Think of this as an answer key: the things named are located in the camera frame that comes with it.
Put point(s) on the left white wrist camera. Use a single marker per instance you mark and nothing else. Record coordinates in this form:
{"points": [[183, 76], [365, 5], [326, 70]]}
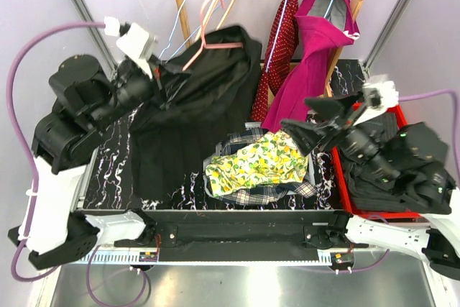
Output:
{"points": [[134, 41]]}

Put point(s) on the black skirt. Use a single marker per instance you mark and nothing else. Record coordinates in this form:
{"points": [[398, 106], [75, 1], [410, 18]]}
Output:
{"points": [[216, 100]]}

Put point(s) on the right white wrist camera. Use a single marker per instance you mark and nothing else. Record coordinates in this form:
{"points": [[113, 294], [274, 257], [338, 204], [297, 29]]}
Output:
{"points": [[379, 94]]}

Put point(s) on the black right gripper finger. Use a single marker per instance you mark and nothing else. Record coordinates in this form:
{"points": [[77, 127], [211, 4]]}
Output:
{"points": [[331, 107], [309, 136]]}

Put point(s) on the red plastic crate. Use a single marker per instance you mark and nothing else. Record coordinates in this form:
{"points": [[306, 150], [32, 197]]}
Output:
{"points": [[347, 203]]}

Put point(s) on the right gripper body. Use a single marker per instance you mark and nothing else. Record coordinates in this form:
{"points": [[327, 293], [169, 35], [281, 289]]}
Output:
{"points": [[346, 124]]}

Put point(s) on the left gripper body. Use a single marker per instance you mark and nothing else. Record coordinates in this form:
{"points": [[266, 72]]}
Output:
{"points": [[162, 90]]}

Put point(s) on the red polka dot skirt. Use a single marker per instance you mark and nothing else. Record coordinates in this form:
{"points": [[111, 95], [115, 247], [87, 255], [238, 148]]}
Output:
{"points": [[287, 43]]}

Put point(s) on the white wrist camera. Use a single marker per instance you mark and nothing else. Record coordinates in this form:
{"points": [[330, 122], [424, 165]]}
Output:
{"points": [[134, 41], [379, 94]]}

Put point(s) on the lemon print skirt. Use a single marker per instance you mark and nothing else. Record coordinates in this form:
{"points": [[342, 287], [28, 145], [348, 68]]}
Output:
{"points": [[258, 163]]}

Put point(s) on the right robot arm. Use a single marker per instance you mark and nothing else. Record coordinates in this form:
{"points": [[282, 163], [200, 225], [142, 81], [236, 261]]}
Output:
{"points": [[411, 167]]}

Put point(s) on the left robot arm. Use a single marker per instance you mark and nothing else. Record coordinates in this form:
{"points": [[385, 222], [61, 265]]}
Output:
{"points": [[87, 103]]}

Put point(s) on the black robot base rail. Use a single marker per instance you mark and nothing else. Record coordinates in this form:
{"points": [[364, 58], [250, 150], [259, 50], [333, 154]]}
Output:
{"points": [[230, 238]]}

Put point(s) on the navy plaid skirt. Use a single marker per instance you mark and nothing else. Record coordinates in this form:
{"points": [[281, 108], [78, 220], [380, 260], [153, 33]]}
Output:
{"points": [[256, 168]]}

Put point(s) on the dark striped clothes in crate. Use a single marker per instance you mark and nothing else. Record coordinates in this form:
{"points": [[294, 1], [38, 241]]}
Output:
{"points": [[365, 191]]}

